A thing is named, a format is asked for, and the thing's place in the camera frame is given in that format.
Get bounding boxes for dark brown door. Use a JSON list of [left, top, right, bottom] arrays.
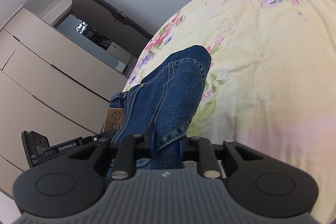
[[53, 0, 154, 75]]

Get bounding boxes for beige wardrobe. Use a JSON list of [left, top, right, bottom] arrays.
[[1, 8, 127, 194]]

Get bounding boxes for blue denim jeans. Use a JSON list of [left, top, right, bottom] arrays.
[[104, 46, 211, 170]]

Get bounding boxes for floral yellow bed cover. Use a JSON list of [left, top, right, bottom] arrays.
[[126, 0, 335, 223]]

